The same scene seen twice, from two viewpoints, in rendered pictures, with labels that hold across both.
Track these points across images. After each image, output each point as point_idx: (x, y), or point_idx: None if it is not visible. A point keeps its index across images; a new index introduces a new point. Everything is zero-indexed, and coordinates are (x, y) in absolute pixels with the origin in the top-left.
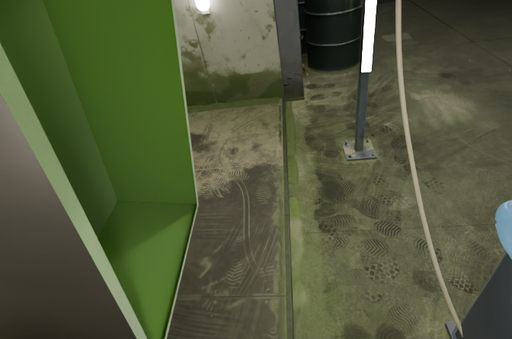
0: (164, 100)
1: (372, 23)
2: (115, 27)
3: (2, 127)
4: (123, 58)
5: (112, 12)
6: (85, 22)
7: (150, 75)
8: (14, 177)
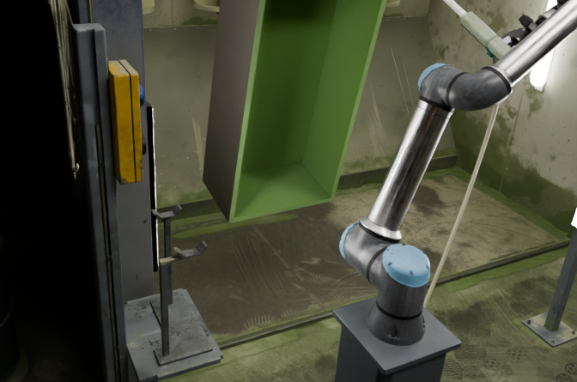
0: (347, 112)
1: None
2: (346, 60)
3: (247, 69)
4: (342, 76)
5: (348, 52)
6: (337, 51)
7: (348, 93)
8: (243, 82)
